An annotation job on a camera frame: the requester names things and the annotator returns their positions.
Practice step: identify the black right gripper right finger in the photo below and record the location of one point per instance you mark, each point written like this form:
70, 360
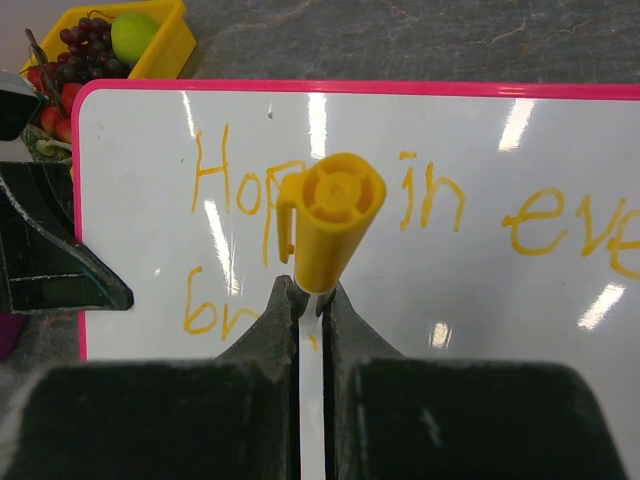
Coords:
389, 416

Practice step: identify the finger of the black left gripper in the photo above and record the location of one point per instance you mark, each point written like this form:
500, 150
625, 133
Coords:
65, 290
36, 218

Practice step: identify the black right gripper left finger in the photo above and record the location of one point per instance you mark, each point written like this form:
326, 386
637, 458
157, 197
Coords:
231, 417

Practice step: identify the yellow capped marker pen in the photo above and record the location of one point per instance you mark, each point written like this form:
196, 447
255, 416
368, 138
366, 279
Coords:
322, 215

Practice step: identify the pink framed whiteboard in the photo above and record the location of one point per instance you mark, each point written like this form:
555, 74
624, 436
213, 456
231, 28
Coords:
510, 228

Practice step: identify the green netted melon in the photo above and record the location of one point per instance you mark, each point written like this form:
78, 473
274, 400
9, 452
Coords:
45, 149

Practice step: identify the purple snack packet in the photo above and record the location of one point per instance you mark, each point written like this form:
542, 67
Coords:
11, 326

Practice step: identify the red cherry cluster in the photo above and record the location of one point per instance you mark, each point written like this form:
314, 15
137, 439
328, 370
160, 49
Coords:
60, 94

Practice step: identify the purple grape bunch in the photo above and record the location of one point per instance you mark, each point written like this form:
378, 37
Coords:
89, 53

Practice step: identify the green pear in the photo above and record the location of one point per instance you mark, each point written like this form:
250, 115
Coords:
131, 34

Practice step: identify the yellow plastic fruit basket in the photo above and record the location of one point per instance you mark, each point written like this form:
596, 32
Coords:
166, 54

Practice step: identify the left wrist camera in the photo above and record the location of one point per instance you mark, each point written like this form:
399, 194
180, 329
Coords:
18, 106

